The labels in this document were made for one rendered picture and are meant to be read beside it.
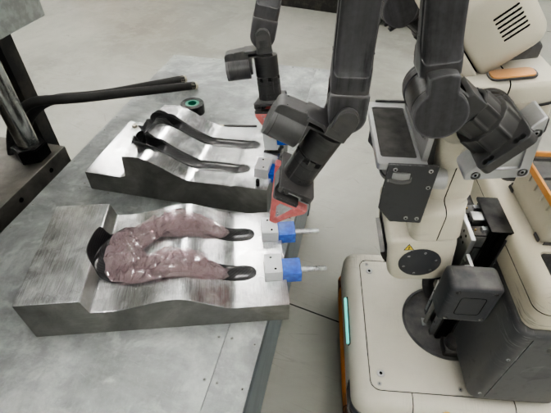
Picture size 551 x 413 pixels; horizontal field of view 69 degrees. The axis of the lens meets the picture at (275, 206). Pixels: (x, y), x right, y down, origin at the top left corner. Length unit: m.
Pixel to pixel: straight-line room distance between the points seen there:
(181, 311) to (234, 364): 0.14
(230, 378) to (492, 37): 0.73
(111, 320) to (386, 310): 0.98
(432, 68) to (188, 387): 0.65
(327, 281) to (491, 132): 1.35
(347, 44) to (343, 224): 1.64
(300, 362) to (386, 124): 1.05
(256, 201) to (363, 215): 1.28
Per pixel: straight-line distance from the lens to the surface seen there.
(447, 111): 0.63
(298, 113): 0.64
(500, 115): 0.69
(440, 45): 0.61
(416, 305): 1.59
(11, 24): 1.56
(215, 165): 1.08
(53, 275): 0.89
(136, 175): 1.11
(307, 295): 1.86
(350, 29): 0.58
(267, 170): 1.00
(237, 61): 1.02
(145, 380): 0.83
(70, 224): 0.97
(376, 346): 1.45
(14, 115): 1.37
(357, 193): 2.35
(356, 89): 0.61
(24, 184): 1.36
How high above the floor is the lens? 1.54
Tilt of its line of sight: 44 degrees down
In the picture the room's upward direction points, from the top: straight up
